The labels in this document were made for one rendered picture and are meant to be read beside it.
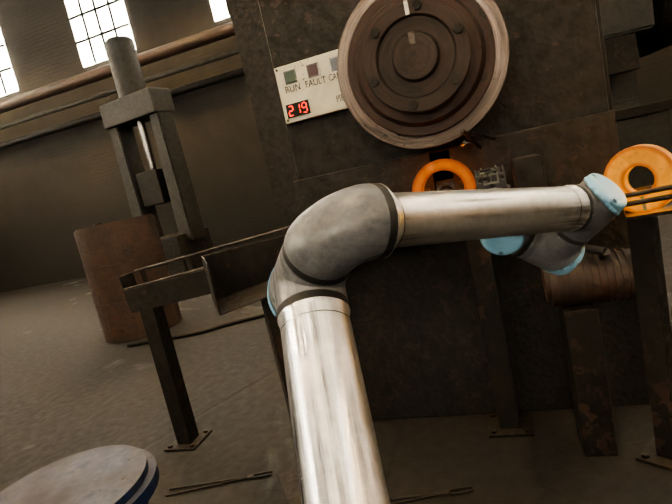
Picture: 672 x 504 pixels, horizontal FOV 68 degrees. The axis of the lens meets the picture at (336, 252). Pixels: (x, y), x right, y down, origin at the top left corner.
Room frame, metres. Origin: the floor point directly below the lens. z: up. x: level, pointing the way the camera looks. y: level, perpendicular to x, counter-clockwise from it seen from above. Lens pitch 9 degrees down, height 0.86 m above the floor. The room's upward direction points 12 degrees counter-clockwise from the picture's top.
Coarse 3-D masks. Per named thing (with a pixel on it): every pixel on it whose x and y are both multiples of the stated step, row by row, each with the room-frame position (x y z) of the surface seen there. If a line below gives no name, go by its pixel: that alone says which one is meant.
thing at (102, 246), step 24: (144, 216) 3.75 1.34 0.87; (96, 240) 3.55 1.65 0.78; (120, 240) 3.57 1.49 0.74; (144, 240) 3.68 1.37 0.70; (96, 264) 3.56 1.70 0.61; (120, 264) 3.56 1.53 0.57; (144, 264) 3.64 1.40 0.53; (96, 288) 3.59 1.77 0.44; (120, 288) 3.55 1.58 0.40; (120, 312) 3.55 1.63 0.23; (168, 312) 3.71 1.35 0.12; (120, 336) 3.55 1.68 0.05; (144, 336) 3.56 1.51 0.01
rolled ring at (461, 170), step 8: (440, 160) 1.44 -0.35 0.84; (448, 160) 1.43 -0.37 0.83; (424, 168) 1.45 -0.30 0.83; (432, 168) 1.44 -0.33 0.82; (440, 168) 1.44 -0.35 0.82; (448, 168) 1.43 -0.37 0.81; (456, 168) 1.42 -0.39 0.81; (464, 168) 1.42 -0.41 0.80; (416, 176) 1.46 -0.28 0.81; (424, 176) 1.45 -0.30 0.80; (464, 176) 1.42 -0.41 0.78; (472, 176) 1.41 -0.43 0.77; (416, 184) 1.46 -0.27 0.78; (424, 184) 1.46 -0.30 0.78; (464, 184) 1.42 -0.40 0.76; (472, 184) 1.41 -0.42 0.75
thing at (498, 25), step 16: (368, 0) 1.45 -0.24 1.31; (480, 0) 1.36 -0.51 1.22; (352, 16) 1.46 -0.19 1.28; (496, 16) 1.35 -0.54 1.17; (352, 32) 1.47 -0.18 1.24; (496, 32) 1.35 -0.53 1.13; (496, 48) 1.35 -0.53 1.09; (496, 64) 1.35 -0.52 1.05; (496, 80) 1.36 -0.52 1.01; (352, 96) 1.48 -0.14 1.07; (496, 96) 1.36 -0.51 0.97; (352, 112) 1.48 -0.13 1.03; (480, 112) 1.37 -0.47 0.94; (368, 128) 1.47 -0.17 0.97; (448, 128) 1.40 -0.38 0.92; (464, 128) 1.39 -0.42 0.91; (400, 144) 1.44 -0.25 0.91; (416, 144) 1.43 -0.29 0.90; (432, 144) 1.42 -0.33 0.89
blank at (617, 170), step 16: (640, 144) 1.12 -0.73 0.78; (624, 160) 1.13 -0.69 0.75; (640, 160) 1.10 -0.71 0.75; (656, 160) 1.08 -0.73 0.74; (608, 176) 1.16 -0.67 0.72; (624, 176) 1.14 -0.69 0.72; (656, 176) 1.08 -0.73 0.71; (624, 192) 1.14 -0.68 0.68; (624, 208) 1.14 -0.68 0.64; (640, 208) 1.11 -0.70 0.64; (656, 208) 1.09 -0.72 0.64
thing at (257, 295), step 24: (264, 240) 1.46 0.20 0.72; (216, 264) 1.41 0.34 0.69; (240, 264) 1.43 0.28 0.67; (264, 264) 1.45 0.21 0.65; (216, 288) 1.41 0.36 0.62; (240, 288) 1.43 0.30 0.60; (264, 288) 1.35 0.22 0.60; (264, 312) 1.35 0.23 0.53; (288, 408) 1.35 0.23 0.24; (288, 480) 1.37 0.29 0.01
